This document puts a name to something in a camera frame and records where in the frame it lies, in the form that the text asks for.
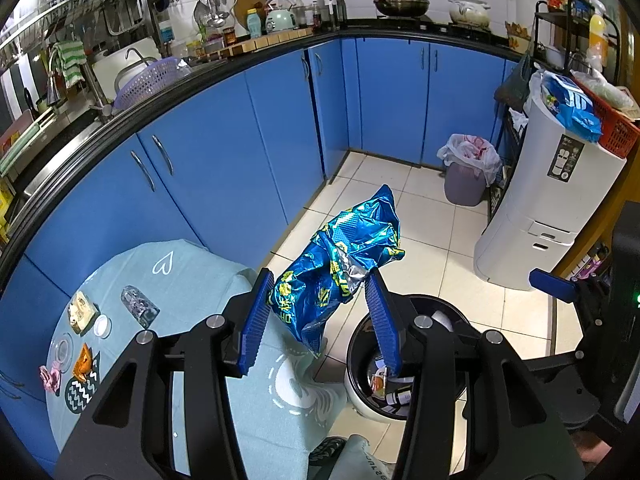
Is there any chrome kitchen faucet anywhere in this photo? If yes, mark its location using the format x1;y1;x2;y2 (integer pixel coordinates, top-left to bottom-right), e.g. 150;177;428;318
45;45;113;123

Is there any tall white floor appliance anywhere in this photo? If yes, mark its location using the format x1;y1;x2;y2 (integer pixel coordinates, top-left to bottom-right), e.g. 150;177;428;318
474;72;628;292

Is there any wooden block board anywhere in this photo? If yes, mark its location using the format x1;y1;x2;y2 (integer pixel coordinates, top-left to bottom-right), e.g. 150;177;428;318
220;27;316;58

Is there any black and white trash bin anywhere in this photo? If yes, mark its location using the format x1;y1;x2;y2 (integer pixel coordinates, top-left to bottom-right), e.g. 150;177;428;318
344;294;471;422

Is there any purple plastic colander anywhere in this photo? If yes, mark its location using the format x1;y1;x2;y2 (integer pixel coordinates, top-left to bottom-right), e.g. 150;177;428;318
114;57;192;111

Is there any white plastic bin liner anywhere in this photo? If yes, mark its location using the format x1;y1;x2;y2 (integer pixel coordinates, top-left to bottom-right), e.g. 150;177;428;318
437;133;502;186

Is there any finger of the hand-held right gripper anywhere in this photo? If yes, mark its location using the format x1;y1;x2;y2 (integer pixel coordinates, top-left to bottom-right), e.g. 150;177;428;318
522;310;612;431
529;268;616;311

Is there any black metal storage rack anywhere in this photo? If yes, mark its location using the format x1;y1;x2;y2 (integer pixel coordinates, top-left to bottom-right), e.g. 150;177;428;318
487;0;623;221

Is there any white ceramic pot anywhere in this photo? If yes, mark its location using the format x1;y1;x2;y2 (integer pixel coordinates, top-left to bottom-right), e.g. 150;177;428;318
447;0;492;28

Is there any purple waste bin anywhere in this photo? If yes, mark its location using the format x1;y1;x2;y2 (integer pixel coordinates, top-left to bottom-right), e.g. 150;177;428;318
444;160;488;207

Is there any yellow spray bottle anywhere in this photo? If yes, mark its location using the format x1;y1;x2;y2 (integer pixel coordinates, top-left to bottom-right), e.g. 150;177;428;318
587;0;611;61

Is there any green plastic drain tray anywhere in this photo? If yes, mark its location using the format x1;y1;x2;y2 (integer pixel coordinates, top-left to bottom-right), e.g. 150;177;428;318
0;110;56;178

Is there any pink wrapper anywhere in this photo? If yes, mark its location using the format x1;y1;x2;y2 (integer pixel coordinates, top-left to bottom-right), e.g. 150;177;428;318
39;364;63;392

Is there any orange wrapper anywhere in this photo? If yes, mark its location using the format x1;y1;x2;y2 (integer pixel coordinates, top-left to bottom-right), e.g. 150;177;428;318
72;343;96;383

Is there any gold snack packet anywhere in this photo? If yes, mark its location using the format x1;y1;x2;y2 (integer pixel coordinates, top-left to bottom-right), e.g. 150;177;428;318
67;291;98;336

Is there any mint green kettle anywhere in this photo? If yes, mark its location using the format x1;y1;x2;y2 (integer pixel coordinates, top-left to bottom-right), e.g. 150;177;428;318
263;0;297;33

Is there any round wooden cutting board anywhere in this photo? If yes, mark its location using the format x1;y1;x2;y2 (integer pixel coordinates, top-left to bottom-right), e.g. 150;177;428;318
234;0;266;31

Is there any green striped cloth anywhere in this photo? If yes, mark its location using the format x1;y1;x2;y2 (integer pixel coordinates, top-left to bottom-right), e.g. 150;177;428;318
52;40;87;86

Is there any teal printed tablecloth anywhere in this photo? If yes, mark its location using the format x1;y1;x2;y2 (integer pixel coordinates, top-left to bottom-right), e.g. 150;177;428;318
45;240;351;480

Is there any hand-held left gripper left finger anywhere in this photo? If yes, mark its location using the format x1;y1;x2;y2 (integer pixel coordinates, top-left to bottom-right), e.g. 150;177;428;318
52;267;276;480

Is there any clear round plastic lid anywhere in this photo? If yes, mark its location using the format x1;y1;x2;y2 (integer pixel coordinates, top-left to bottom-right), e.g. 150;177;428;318
51;334;76;370

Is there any dark hanging bag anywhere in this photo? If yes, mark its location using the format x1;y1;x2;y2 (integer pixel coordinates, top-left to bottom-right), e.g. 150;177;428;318
494;52;533;111

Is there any blue plastic packet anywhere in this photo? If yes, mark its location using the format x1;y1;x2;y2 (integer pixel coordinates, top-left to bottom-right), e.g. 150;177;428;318
540;71;603;143

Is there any black kitchen countertop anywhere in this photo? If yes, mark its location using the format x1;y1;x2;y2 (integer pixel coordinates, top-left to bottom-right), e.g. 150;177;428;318
0;17;523;271

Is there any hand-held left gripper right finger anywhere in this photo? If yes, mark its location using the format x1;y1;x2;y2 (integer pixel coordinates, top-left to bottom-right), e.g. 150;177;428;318
365;267;586;480

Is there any red plastic basket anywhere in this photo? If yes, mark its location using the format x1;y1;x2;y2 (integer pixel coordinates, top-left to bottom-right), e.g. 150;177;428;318
570;72;640;158

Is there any stainless steel sink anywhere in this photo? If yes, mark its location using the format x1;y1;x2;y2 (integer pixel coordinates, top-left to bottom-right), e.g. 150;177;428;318
10;105;116;201

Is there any blue foil snack bag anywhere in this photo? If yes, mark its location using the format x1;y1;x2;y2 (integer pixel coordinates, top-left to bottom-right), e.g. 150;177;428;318
267;184;407;358

